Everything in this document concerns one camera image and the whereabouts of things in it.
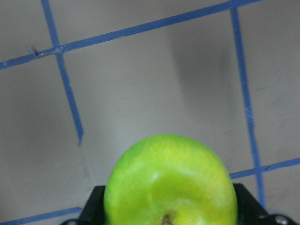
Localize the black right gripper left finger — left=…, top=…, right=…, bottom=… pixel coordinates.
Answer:
left=79, top=186, right=105, bottom=225

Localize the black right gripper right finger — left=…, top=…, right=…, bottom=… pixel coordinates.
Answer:
left=233, top=183, right=269, bottom=225

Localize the green apple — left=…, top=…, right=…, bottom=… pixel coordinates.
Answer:
left=104, top=135, right=238, bottom=225

